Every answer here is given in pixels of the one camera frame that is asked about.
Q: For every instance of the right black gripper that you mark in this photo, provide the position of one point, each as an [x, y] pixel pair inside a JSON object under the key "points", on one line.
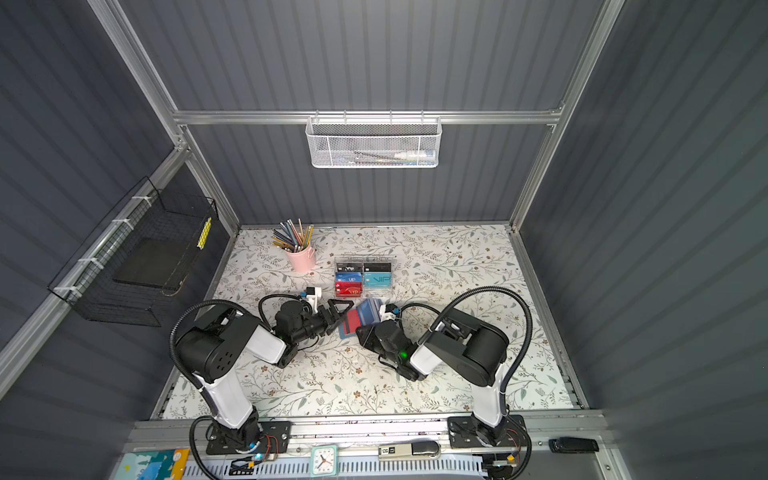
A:
{"points": [[368, 340]]}

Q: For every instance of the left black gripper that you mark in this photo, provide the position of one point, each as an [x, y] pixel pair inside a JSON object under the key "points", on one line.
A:
{"points": [[335, 316]]}

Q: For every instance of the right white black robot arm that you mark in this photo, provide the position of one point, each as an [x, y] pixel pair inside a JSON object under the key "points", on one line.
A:
{"points": [[472, 348]]}

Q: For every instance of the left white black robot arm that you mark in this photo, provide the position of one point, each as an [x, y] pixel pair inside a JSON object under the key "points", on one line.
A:
{"points": [[209, 338]]}

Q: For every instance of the red VIP card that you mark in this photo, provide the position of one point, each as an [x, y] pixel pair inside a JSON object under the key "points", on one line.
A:
{"points": [[348, 289]]}

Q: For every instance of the blue VIP card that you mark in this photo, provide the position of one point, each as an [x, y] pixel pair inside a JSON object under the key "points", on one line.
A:
{"points": [[348, 277]]}

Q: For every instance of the black VIP card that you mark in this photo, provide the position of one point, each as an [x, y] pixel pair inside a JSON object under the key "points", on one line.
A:
{"points": [[349, 267]]}

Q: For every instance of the teal VIP card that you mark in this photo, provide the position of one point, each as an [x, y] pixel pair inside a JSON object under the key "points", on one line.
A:
{"points": [[376, 280]]}

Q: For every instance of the black plain card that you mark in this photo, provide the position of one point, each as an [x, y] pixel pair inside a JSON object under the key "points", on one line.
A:
{"points": [[378, 267]]}

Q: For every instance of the pink pencil cup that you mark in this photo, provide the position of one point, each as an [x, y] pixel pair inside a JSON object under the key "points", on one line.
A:
{"points": [[303, 261]]}

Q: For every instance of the coloured pencils bunch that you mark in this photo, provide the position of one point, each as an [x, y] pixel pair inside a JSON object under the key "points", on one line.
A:
{"points": [[292, 236]]}

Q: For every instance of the silver black label device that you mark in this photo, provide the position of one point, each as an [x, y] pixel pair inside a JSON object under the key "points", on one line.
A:
{"points": [[414, 450]]}

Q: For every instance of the small teal desk clock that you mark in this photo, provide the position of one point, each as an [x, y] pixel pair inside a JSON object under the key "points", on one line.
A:
{"points": [[324, 461]]}

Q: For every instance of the yellow tag on basket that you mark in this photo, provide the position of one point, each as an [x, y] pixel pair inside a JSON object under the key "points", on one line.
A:
{"points": [[204, 233]]}

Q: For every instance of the pens in white basket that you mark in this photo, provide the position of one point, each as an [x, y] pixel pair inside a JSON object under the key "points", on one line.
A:
{"points": [[408, 157]]}

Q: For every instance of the black pad in basket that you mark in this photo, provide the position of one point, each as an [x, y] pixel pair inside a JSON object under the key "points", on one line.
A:
{"points": [[155, 263]]}

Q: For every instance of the black remote device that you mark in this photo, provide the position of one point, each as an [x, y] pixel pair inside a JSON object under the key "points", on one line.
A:
{"points": [[573, 445]]}

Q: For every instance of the colourful booklet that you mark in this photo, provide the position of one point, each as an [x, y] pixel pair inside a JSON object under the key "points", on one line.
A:
{"points": [[152, 465]]}

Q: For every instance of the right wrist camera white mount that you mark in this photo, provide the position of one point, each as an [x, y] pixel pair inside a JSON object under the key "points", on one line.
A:
{"points": [[389, 312]]}

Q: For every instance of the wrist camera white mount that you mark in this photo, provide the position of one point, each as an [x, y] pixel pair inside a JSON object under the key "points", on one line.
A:
{"points": [[313, 296], [389, 312]]}

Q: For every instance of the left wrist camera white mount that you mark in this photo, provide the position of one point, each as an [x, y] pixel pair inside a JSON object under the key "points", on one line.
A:
{"points": [[313, 296]]}

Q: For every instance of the white wire mesh basket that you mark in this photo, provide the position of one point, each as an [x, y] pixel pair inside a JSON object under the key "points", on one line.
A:
{"points": [[331, 145]]}

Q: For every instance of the black wire wall basket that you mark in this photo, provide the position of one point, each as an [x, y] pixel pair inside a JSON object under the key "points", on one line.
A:
{"points": [[86, 283]]}

